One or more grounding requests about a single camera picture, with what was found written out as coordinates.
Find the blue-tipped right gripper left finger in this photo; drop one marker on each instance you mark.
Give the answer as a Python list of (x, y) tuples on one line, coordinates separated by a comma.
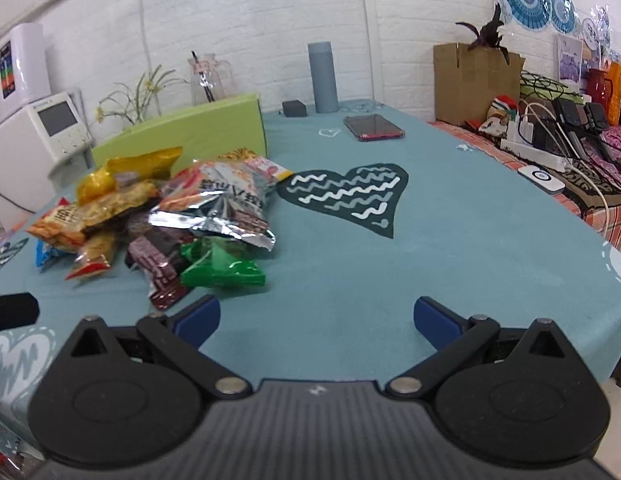
[(176, 340)]

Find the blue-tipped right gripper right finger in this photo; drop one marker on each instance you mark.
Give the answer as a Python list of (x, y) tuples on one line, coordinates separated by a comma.
[(457, 341)]

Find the green snack packet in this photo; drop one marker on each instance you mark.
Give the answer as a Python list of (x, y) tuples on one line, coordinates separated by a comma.
[(215, 262)]

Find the yellow snack bag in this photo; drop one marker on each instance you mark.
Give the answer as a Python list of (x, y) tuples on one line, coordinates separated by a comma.
[(119, 172)]

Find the dark red snack packet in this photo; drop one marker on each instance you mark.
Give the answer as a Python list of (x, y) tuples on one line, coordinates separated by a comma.
[(157, 254)]

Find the silver foil snack bag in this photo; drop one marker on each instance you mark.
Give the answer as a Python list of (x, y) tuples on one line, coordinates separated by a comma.
[(224, 198)]

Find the blue snack packet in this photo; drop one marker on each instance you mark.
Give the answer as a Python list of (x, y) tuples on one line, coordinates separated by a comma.
[(47, 254)]

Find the orange snack packet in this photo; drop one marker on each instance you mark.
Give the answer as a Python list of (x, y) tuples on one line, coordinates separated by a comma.
[(62, 227)]

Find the black object at left edge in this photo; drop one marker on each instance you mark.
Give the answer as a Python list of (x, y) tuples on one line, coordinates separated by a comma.
[(18, 310)]

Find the white round-logo device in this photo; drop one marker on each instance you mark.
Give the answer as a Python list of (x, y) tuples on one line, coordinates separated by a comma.
[(542, 179)]

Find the white power strip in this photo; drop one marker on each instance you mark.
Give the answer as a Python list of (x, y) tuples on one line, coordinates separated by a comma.
[(519, 141)]

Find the green cardboard box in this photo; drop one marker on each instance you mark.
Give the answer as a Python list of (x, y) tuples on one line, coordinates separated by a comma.
[(202, 132)]

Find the red-edged smartphone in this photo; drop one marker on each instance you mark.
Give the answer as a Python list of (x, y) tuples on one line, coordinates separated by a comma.
[(369, 128)]

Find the yellow flower plant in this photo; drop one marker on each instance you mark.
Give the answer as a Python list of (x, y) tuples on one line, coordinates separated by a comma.
[(130, 104)]

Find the white machine with screen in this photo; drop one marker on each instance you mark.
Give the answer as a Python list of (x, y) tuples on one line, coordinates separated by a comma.
[(44, 147)]

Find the small black box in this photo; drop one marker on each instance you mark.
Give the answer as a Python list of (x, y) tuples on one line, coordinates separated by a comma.
[(294, 109)]

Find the brown cardboard box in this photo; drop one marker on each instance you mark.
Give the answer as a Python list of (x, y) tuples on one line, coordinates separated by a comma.
[(466, 81)]

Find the clear glass pitcher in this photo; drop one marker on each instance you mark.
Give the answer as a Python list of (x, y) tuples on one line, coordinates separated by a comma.
[(211, 78)]

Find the grey cylindrical bottle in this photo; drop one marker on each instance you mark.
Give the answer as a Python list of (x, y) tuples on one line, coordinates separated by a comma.
[(322, 71)]

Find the dark purple plant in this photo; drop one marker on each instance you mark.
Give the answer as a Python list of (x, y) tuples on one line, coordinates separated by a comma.
[(488, 35)]

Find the white water dispenser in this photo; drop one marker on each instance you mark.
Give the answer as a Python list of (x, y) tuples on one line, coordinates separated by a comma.
[(24, 76)]

